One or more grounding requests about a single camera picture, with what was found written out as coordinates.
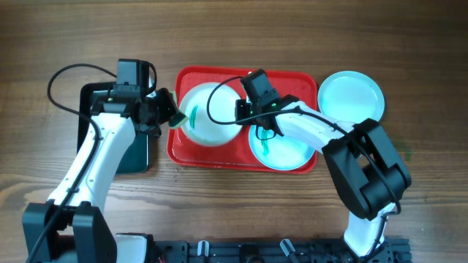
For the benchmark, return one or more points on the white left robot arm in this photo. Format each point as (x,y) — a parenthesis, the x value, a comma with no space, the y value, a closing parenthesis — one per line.
(70,226)

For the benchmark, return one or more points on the red plastic tray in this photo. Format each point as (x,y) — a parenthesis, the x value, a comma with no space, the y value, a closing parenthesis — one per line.
(236,154)

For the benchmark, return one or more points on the light blue plate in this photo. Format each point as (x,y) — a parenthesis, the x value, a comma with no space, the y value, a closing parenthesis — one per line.
(277,152)
(351,96)

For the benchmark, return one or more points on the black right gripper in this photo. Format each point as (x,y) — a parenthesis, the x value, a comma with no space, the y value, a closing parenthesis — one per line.
(239,109)

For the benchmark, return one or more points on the green yellow sponge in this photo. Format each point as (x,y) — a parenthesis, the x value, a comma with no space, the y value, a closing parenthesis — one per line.
(177,117)

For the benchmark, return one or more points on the white plate top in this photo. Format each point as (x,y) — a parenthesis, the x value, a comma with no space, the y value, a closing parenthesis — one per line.
(200,128)

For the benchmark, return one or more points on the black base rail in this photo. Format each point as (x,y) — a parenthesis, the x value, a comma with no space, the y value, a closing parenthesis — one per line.
(256,252)

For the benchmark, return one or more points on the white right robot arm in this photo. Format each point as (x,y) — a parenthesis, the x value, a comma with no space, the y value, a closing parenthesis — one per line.
(369,175)

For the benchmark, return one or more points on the black water tray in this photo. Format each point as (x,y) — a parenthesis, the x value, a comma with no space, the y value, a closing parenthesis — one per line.
(137,157)

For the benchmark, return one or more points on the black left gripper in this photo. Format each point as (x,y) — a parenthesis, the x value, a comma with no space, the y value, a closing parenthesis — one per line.
(162,96)

